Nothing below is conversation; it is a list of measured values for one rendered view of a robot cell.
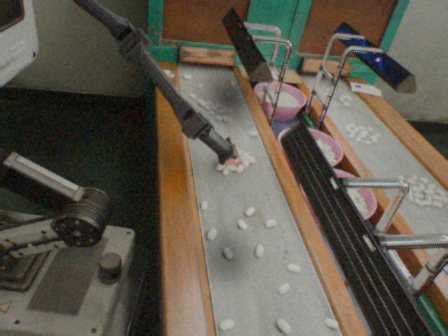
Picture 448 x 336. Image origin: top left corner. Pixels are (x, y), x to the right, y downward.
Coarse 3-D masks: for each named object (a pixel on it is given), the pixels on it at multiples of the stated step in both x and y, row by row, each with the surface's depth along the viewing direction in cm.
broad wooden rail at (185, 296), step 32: (160, 64) 188; (160, 96) 161; (160, 128) 141; (160, 160) 125; (160, 192) 113; (192, 192) 116; (160, 224) 103; (192, 224) 104; (160, 256) 98; (192, 256) 95; (160, 288) 97; (192, 288) 88; (160, 320) 93; (192, 320) 81
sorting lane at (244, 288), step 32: (224, 96) 176; (224, 128) 153; (192, 160) 132; (256, 160) 138; (224, 192) 121; (256, 192) 123; (224, 224) 109; (256, 224) 112; (288, 224) 114; (224, 256) 100; (288, 256) 104; (224, 288) 92; (256, 288) 94; (320, 288) 97; (224, 320) 85; (256, 320) 87; (288, 320) 88; (320, 320) 89
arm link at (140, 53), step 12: (144, 36) 125; (144, 48) 124; (132, 60) 127; (144, 60) 123; (156, 72) 121; (156, 84) 121; (168, 84) 119; (168, 96) 119; (180, 96) 118; (180, 108) 117; (192, 108) 116; (180, 120) 117; (192, 120) 115; (192, 132) 117
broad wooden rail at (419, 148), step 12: (348, 84) 211; (360, 96) 199; (372, 96) 199; (372, 108) 189; (384, 108) 189; (384, 120) 179; (396, 120) 180; (396, 132) 170; (408, 132) 171; (408, 144) 163; (420, 144) 164; (420, 156) 156; (432, 156) 157; (432, 168) 149; (444, 168) 151; (444, 180) 144
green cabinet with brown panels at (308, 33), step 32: (160, 0) 174; (192, 0) 178; (224, 0) 180; (256, 0) 181; (288, 0) 185; (320, 0) 188; (352, 0) 191; (384, 0) 193; (160, 32) 183; (192, 32) 187; (224, 32) 190; (256, 32) 191; (288, 32) 195; (320, 32) 199; (384, 32) 204
